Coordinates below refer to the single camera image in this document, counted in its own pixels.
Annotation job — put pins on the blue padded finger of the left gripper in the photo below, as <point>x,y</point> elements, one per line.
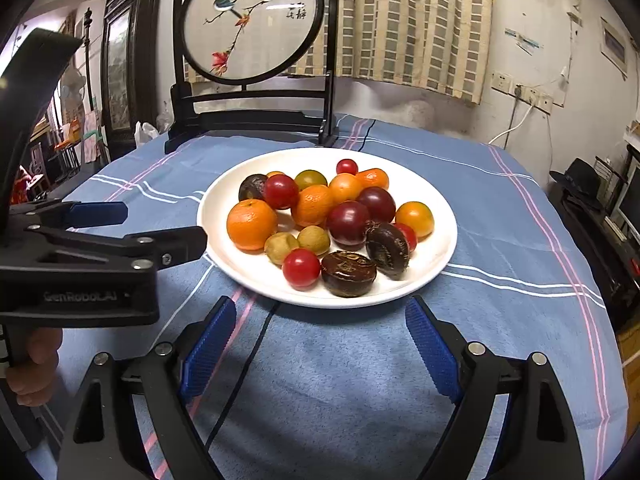
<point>89,215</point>

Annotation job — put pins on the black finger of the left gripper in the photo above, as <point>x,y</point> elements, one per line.
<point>170,247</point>

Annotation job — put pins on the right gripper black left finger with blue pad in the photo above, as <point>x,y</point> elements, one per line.
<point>102,439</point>

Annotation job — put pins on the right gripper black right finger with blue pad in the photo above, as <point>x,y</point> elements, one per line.
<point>538,438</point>

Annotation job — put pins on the dark water chestnut plate back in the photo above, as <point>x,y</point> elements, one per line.
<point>253,187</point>

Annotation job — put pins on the yellow longan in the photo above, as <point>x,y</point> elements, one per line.
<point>279,246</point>
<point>315,239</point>

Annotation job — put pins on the red tomato pile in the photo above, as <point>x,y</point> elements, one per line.
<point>409,234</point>
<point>281,192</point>

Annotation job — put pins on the red cherry tomato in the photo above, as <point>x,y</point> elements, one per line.
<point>301,268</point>

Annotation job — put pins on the orange mandarin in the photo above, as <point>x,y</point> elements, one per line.
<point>313,206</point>

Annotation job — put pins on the yellow-green round fruit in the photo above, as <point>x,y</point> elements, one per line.
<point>309,177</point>

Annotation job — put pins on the dark water chestnut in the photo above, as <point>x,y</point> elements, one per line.
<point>348,274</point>
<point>388,248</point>

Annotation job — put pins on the small red tomato plate back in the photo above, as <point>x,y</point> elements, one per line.
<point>347,166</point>

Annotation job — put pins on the large orange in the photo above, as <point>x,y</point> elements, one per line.
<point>417,216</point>

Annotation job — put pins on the person's left hand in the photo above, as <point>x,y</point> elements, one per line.
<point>33,382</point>

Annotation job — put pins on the dark wooden framed cabinet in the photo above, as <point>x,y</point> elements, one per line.
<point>128,71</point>

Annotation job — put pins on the dark red plum on plate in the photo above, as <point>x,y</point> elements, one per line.
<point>379,203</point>

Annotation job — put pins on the orange on plate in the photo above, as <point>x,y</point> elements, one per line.
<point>373,178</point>

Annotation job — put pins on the round embroidered screen black stand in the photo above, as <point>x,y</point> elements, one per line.
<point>263,67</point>

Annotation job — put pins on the computer monitor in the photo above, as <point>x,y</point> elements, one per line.
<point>626,212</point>

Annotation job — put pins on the black hat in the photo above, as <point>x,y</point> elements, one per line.
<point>581,181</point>

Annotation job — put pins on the striped beige curtain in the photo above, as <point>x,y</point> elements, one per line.
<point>438,45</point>

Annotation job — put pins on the wall power strip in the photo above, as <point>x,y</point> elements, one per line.
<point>532,95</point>

